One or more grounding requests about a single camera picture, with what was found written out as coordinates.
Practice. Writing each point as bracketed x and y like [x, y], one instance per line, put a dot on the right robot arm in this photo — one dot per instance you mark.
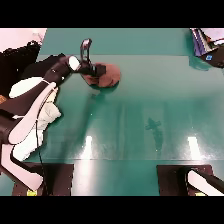
[205, 181]

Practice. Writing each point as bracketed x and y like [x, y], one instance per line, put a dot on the black garment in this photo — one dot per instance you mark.
[216, 59]
[15, 65]

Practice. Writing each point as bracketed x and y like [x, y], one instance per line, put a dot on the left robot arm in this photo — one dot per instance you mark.
[31, 100]

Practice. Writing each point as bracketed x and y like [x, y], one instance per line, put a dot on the brown garment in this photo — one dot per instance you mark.
[109, 77]

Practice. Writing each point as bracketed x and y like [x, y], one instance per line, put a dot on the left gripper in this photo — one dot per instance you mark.
[94, 70]

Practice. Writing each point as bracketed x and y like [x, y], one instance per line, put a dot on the white garment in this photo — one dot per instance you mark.
[50, 115]

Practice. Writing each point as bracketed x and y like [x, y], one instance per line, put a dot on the striped garment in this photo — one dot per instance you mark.
[200, 41]

